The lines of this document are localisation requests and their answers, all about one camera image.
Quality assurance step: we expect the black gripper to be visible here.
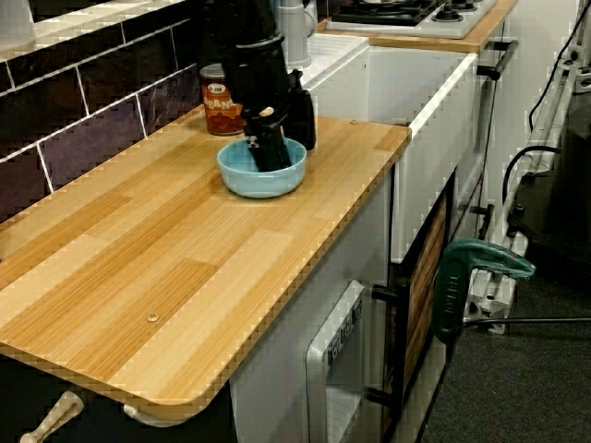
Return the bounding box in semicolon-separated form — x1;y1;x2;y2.
226;39;294;173

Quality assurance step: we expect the light blue bowl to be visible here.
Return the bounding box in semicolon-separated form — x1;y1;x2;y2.
216;138;308;200

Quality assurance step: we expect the beans can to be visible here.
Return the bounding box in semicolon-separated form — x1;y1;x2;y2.
199;63;247;137

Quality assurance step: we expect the grey toy faucet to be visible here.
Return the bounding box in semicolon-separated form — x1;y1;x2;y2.
274;0;320;71

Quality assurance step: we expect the white toy sink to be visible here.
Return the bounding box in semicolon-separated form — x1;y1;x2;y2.
244;32;479;265

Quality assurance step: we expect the wood print oven door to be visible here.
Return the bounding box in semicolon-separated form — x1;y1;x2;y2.
401;191;452;396

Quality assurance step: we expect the toy stove top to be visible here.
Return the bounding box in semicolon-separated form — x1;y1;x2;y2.
324;0;500;41

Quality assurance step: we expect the green clamp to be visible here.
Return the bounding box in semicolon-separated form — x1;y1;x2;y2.
433;239;537;345

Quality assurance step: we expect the black equipment base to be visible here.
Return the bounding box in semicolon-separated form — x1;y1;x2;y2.
507;91;591;288

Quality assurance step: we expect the black cabinet handle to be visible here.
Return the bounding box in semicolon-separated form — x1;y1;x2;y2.
470;202;497;242
476;40;520;81

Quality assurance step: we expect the black oven door handle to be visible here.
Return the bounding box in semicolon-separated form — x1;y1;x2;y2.
364;276;410;410

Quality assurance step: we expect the black looped cable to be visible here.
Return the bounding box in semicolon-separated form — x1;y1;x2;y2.
501;145;562;205

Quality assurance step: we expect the aluminium frame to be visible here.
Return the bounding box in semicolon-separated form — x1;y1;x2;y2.
461;39;585;334

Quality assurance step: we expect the white peg handle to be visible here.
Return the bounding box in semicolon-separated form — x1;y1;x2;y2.
18;390;86;443
123;402;207;428

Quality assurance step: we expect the thin black hanging cable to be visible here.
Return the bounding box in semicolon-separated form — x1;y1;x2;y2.
527;0;584;131

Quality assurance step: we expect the black floor cable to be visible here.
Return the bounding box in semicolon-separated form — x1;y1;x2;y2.
461;315;591;331

